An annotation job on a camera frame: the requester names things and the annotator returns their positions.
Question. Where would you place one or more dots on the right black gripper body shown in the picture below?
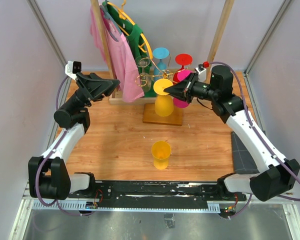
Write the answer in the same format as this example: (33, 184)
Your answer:
(196, 90)

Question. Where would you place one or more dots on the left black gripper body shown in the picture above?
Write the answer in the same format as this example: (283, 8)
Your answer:
(83, 89)

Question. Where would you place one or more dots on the magenta plastic goblet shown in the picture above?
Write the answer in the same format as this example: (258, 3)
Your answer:
(181, 76)

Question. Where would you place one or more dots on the yellow plastic cup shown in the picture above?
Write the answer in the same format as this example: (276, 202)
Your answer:
(161, 152)
(163, 105)

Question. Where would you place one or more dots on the blue plastic goblet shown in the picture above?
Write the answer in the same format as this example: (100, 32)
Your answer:
(160, 53)

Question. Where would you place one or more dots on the red plastic cup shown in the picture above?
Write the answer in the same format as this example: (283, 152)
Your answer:
(183, 59)

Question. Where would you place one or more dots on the clear wine glass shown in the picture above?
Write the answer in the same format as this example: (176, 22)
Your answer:
(143, 62)

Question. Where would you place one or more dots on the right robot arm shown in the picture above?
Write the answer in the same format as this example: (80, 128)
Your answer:
(276, 174)

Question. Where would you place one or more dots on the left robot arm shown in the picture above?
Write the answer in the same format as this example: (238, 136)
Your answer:
(47, 174)

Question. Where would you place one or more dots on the wooden rack base board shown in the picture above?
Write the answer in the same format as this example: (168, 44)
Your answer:
(150, 117)

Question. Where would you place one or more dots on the pink shirt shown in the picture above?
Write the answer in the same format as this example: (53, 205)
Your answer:
(125, 67)

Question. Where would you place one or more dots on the green shirt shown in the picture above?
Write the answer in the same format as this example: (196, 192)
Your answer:
(125, 47)

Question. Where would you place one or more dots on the yellow clothes hanger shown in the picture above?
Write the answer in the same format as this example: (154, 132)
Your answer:
(137, 40)

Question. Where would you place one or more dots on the grey clothes hanger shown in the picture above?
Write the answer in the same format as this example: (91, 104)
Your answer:
(110, 24)

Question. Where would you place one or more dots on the dark grey folded cloth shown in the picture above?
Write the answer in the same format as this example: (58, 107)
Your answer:
(243, 162)

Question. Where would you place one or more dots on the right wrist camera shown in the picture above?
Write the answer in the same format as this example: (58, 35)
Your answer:
(201, 70)

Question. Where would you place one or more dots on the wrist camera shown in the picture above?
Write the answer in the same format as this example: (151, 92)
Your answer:
(201, 70)
(72, 68)

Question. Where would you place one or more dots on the wooden clothes rack frame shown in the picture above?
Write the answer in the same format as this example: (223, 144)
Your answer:
(98, 21)

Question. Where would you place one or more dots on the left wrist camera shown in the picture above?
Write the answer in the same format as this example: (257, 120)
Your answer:
(72, 68)

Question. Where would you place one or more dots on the gold wire glass rack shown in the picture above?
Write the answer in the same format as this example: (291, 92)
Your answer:
(167, 74)

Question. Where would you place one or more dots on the black mounting rail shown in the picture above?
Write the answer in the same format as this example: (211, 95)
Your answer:
(152, 195)

